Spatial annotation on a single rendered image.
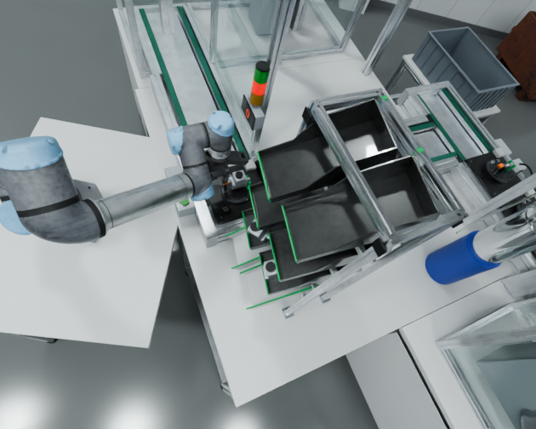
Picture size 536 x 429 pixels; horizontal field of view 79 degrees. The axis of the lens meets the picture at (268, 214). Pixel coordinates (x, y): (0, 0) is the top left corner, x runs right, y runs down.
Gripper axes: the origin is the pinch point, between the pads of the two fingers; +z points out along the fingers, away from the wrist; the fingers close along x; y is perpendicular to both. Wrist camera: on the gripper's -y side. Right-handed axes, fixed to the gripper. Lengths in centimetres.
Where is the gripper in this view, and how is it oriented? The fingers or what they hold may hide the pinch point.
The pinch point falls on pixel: (221, 181)
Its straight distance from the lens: 126.3
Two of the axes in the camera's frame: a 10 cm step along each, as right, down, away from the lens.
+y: -9.1, 2.7, -3.2
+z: -1.8, 4.3, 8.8
